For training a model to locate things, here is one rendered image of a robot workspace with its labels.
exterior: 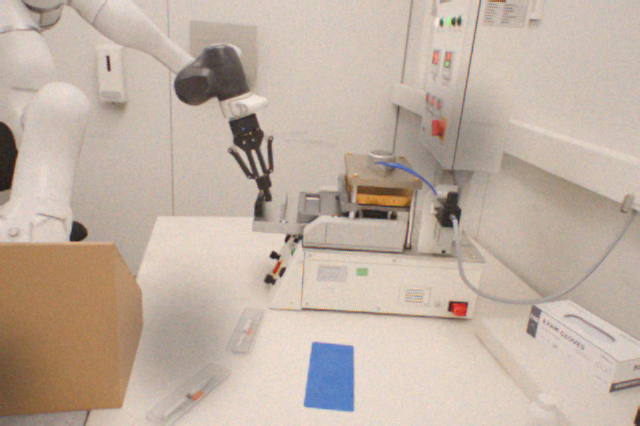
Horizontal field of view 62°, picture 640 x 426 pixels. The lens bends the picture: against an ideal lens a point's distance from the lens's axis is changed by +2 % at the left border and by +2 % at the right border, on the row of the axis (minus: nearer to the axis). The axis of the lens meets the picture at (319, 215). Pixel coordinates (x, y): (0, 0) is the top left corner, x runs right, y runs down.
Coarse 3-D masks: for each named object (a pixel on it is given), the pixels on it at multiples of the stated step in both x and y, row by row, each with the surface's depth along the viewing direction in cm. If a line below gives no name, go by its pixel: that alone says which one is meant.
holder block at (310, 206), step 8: (304, 192) 153; (304, 200) 146; (312, 200) 152; (320, 200) 147; (328, 200) 148; (336, 200) 153; (304, 208) 143; (312, 208) 145; (320, 208) 141; (328, 208) 141; (336, 208) 146; (296, 216) 135; (304, 216) 135; (312, 216) 135; (344, 216) 136
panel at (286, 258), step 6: (288, 240) 159; (300, 240) 138; (288, 246) 153; (300, 246) 133; (282, 252) 158; (288, 252) 147; (294, 252) 135; (282, 258) 152; (288, 258) 142; (282, 264) 147; (288, 264) 137; (276, 276) 146; (282, 276) 136; (276, 282) 141; (270, 288) 146; (276, 288) 137; (270, 294) 141
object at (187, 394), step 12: (204, 372) 107; (216, 372) 107; (228, 372) 107; (192, 384) 103; (204, 384) 103; (168, 396) 99; (180, 396) 99; (192, 396) 100; (156, 408) 96; (168, 408) 96; (180, 408) 96; (168, 420) 93
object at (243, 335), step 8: (248, 312) 130; (256, 312) 130; (264, 312) 130; (240, 320) 126; (248, 320) 126; (256, 320) 127; (240, 328) 123; (248, 328) 123; (256, 328) 123; (232, 336) 119; (240, 336) 120; (248, 336) 120; (232, 344) 116; (240, 344) 117; (248, 344) 117
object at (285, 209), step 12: (264, 204) 148; (276, 204) 149; (288, 204) 150; (264, 216) 139; (276, 216) 139; (288, 216) 140; (360, 216) 144; (252, 228) 135; (264, 228) 135; (276, 228) 135; (288, 228) 135; (300, 228) 135
